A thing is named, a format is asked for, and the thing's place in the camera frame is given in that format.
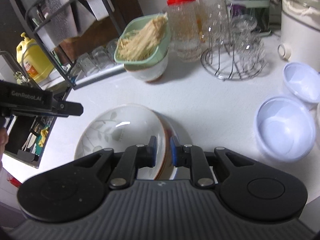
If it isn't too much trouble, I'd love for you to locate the white plate green floral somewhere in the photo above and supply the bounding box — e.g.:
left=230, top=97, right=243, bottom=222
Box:
left=155, top=112, right=192, bottom=180
left=74, top=104, right=174, bottom=180

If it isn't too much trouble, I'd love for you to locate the person's left hand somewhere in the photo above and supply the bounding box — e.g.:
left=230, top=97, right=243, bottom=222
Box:
left=0, top=127, right=9, bottom=154

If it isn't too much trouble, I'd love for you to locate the steel sink drying rack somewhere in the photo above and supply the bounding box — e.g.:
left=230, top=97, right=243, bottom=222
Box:
left=5, top=116, right=56, bottom=168

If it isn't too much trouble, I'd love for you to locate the yellow oil bottle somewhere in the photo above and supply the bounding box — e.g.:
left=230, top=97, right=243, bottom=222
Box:
left=16, top=32, right=54, bottom=83

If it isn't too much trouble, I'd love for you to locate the white ceramic bowl brown rim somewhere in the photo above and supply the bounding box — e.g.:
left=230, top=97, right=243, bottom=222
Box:
left=124, top=53, right=169, bottom=82

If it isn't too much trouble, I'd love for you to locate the green colander basket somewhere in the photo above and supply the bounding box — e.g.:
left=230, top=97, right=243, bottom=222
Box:
left=113, top=15, right=172, bottom=68

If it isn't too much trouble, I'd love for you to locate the black metal shelf rack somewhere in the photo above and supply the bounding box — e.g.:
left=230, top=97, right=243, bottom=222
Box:
left=2, top=0, right=146, bottom=91

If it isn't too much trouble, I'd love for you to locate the clear plastic bowl near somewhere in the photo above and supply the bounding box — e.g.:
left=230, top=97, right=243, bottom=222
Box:
left=253, top=95, right=316, bottom=163

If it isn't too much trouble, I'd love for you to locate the dried noodle bundle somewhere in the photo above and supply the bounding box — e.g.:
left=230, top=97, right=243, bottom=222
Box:
left=117, top=12, right=169, bottom=61

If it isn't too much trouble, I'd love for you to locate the red lid plastic jar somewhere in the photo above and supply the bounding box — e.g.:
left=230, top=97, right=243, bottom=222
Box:
left=163, top=0, right=202, bottom=62

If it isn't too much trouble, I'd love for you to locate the green utensil holder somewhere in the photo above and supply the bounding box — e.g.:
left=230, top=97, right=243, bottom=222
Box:
left=225, top=0, right=271, bottom=37

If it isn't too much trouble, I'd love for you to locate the white electric cooker pot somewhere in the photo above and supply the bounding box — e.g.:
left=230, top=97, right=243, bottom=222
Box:
left=278, top=0, right=319, bottom=71

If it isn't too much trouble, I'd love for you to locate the wire glass holder rack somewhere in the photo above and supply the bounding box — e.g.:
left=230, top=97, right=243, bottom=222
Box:
left=201, top=0, right=267, bottom=81

